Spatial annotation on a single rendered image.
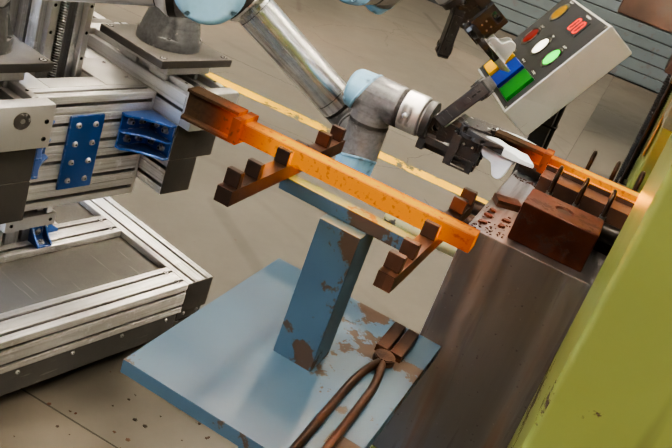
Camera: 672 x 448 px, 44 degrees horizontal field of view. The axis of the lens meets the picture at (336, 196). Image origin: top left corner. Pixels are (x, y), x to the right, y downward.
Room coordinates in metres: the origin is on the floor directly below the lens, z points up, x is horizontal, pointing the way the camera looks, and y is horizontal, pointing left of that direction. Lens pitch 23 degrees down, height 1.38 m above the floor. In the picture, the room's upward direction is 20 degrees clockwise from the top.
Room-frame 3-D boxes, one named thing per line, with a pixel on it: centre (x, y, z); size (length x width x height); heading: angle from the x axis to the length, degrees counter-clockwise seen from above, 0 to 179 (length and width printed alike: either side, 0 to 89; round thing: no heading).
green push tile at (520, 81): (1.83, -0.30, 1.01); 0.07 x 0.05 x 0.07; 9
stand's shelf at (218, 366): (0.96, -0.03, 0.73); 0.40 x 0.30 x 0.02; 162
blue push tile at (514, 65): (1.93, -0.28, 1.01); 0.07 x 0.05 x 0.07; 9
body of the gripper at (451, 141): (1.41, -0.16, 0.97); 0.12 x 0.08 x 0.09; 74
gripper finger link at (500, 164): (1.34, -0.25, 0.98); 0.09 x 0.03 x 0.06; 52
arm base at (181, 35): (1.87, 0.49, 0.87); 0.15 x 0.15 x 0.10
